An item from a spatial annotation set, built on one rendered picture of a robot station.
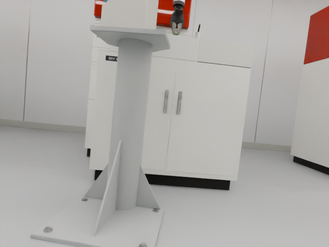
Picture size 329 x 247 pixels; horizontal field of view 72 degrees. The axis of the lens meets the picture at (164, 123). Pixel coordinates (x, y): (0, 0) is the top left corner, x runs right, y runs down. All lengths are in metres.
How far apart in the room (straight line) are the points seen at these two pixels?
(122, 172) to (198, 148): 0.59
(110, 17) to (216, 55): 0.72
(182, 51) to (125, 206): 0.95
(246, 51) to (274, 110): 2.58
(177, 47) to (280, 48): 2.90
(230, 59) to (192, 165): 0.72
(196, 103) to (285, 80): 2.86
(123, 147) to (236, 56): 0.92
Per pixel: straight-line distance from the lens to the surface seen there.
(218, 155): 1.53
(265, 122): 4.02
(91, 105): 2.11
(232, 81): 1.53
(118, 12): 1.09
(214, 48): 1.53
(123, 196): 1.13
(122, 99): 1.05
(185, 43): 1.50
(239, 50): 1.58
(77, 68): 3.73
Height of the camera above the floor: 0.51
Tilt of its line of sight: 4 degrees down
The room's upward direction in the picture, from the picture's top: 6 degrees clockwise
